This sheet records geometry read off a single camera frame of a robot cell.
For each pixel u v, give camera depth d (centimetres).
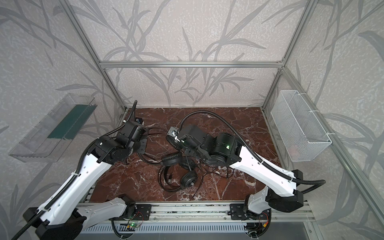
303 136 61
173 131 50
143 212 73
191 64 96
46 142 64
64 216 38
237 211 72
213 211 75
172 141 67
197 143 41
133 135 51
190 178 77
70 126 63
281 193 39
